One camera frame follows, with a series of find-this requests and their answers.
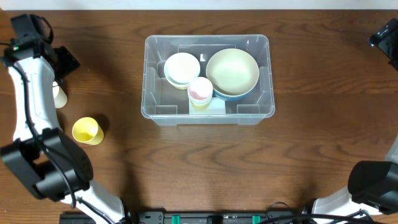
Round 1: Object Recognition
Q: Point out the yellow cup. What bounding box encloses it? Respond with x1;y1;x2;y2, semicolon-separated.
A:
72;117;104;146
190;102;210;110

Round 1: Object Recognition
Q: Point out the clear plastic storage container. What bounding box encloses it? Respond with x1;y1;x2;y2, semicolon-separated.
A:
141;34;275;126

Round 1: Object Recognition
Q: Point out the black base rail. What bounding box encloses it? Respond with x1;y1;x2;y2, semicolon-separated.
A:
58;210;373;224

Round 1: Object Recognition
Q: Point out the yellow cup front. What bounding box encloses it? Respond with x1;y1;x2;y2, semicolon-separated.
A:
72;117;104;146

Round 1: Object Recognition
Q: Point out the small yellow bowl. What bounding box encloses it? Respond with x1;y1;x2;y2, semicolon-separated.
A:
170;82;188;90

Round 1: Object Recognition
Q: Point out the small white bowl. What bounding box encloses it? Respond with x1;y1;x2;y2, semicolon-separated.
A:
164;52;200;85

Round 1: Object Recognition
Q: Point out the cream white cup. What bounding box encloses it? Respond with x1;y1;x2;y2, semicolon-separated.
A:
52;81;68;108

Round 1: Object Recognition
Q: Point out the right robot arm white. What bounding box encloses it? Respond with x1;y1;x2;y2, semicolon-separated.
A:
303;141;397;223

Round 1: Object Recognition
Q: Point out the white label in container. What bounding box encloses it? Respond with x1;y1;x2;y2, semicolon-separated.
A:
188;97;226;115

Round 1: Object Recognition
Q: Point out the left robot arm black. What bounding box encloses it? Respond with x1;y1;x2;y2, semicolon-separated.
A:
1;14;133;223

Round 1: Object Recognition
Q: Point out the large beige bowl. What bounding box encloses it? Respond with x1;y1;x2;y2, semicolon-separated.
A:
206;49;259;83

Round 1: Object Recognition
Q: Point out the left black cable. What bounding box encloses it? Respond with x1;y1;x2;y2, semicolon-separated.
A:
0;42;109;224

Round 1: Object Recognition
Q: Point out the light blue cup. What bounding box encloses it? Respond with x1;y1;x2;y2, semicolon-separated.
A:
188;95;212;105

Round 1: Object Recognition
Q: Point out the small grey-blue bowl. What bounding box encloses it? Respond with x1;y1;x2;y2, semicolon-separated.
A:
164;70;181;84

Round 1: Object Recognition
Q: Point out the dark blue bowl front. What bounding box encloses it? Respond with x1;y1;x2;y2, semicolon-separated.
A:
212;81;257;101

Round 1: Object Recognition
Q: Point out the pink cup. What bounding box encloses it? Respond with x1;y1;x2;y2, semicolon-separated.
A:
187;77;213;101

